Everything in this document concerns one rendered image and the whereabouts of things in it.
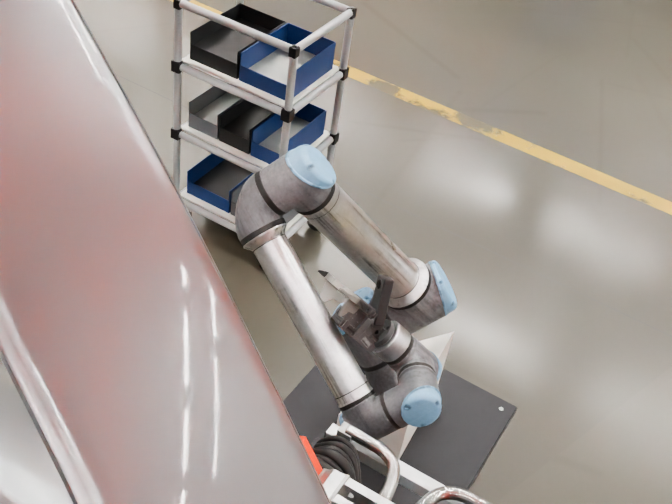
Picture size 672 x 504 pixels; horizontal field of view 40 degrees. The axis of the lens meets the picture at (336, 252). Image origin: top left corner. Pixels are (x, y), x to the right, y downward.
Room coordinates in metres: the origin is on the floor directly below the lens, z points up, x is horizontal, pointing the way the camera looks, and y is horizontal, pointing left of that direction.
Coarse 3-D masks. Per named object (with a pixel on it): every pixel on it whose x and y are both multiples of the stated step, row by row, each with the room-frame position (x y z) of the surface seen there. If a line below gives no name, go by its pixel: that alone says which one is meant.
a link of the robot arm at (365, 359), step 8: (368, 288) 1.88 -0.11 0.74; (360, 296) 1.85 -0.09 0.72; (368, 296) 1.83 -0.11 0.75; (344, 336) 1.77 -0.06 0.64; (352, 344) 1.76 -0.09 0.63; (360, 344) 1.75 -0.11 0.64; (352, 352) 1.77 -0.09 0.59; (360, 352) 1.75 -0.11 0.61; (368, 352) 1.75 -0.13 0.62; (360, 360) 1.75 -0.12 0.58; (368, 360) 1.74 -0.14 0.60; (376, 360) 1.74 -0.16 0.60
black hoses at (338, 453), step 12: (312, 444) 1.14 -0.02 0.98; (324, 444) 1.12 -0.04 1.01; (336, 444) 1.10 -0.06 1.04; (348, 444) 1.11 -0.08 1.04; (324, 456) 1.07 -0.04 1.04; (336, 456) 1.07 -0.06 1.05; (348, 456) 1.08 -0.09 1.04; (336, 468) 1.05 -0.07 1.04; (348, 468) 1.05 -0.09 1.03; (360, 480) 1.06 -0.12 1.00
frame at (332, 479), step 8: (328, 472) 0.98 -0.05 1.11; (336, 472) 0.98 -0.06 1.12; (328, 480) 0.96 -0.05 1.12; (336, 480) 0.96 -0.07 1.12; (344, 480) 0.96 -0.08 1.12; (352, 480) 0.97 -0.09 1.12; (328, 488) 0.94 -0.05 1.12; (336, 488) 0.95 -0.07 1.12; (344, 488) 0.95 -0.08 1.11; (352, 488) 0.95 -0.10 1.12; (360, 488) 0.95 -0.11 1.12; (328, 496) 0.93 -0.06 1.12; (336, 496) 0.93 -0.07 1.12; (344, 496) 0.95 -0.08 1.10; (352, 496) 0.95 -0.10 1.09; (360, 496) 0.94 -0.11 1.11; (368, 496) 0.94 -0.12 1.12; (376, 496) 0.94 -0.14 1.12
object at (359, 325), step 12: (336, 312) 1.50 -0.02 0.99; (348, 312) 1.48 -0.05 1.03; (360, 312) 1.49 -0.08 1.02; (336, 324) 1.47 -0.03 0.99; (348, 324) 1.45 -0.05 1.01; (360, 324) 1.47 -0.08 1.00; (372, 324) 1.49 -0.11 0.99; (384, 324) 1.52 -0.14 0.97; (360, 336) 1.46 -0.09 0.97; (372, 336) 1.48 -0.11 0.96; (384, 336) 1.47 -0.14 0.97; (372, 348) 1.46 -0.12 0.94
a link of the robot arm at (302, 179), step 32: (288, 160) 1.68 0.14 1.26; (320, 160) 1.72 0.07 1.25; (288, 192) 1.64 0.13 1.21; (320, 192) 1.67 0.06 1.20; (320, 224) 1.68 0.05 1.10; (352, 224) 1.71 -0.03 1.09; (352, 256) 1.72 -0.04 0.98; (384, 256) 1.75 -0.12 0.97; (416, 288) 1.79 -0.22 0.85; (448, 288) 1.85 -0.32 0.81; (416, 320) 1.78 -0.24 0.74
